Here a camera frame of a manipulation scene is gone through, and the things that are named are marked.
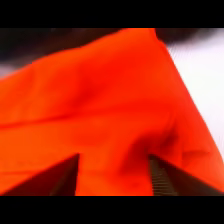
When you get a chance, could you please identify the red T-shirt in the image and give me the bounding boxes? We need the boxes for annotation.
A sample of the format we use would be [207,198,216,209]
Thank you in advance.
[0,28,224,197]

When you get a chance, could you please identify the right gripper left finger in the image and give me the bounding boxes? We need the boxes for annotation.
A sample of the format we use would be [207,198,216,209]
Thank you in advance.
[1,152,81,197]

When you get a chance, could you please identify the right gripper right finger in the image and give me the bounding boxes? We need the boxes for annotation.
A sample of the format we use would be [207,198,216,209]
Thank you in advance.
[147,153,224,197]

